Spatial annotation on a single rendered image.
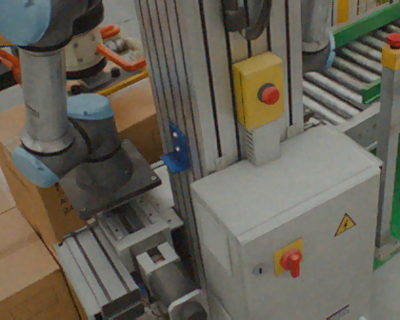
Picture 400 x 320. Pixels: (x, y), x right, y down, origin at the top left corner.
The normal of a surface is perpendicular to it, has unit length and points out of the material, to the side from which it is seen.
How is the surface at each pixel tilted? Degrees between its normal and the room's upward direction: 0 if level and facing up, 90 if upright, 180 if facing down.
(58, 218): 90
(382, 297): 0
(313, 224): 90
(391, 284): 0
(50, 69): 105
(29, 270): 0
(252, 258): 90
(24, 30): 83
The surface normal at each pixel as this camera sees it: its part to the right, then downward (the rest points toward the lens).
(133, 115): -0.07, -0.80
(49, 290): 0.62, 0.43
